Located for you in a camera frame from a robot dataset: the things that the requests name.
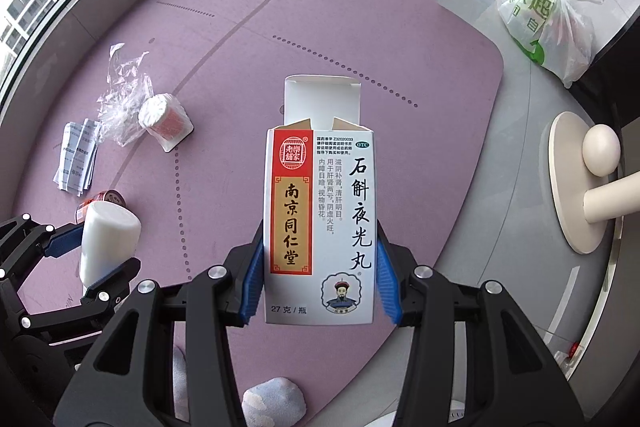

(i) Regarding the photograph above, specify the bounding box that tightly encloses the small pink white cup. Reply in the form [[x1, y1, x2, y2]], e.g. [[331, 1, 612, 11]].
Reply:
[[138, 93, 194, 152]]

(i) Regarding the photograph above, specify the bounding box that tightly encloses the folded paper leaflet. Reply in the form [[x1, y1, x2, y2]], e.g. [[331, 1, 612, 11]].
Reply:
[[53, 118, 102, 196]]

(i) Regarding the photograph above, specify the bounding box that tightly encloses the white pill bottle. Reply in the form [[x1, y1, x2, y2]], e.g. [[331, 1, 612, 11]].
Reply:
[[78, 200, 142, 286]]

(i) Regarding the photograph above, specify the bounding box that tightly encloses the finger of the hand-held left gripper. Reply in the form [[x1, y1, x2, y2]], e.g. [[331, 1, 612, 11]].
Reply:
[[20, 257, 142, 349], [0, 214, 85, 278]]

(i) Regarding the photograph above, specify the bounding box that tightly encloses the black window frame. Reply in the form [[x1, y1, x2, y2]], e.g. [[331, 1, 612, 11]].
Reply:
[[0, 0, 301, 118]]

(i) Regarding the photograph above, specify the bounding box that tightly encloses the purple yoga mat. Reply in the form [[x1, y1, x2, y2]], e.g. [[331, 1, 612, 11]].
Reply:
[[10, 0, 505, 427]]

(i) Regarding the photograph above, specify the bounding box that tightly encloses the crumpled clear plastic wrap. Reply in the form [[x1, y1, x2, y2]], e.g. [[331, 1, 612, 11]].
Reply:
[[96, 43, 155, 145]]

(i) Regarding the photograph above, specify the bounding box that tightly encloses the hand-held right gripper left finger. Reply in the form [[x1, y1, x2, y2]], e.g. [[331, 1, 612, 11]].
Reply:
[[52, 219, 265, 427]]

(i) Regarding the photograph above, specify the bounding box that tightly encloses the white green plastic shopping bag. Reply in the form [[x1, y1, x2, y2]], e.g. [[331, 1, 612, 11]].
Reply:
[[496, 0, 605, 88]]

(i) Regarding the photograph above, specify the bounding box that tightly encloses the person's white socked foot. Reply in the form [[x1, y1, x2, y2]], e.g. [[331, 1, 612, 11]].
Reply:
[[242, 377, 307, 427]]

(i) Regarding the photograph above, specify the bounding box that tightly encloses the cream scratching post toy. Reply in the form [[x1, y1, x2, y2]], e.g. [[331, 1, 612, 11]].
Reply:
[[548, 111, 640, 258]]

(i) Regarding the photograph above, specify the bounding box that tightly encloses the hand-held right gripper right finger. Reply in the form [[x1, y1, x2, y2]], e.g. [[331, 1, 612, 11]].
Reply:
[[376, 224, 583, 427]]

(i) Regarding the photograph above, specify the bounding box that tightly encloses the white red medicine box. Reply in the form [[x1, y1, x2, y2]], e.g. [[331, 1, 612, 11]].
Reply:
[[264, 75, 376, 325]]

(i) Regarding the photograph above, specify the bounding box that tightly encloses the red drink can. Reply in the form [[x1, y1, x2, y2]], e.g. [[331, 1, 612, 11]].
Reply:
[[75, 190, 126, 223]]

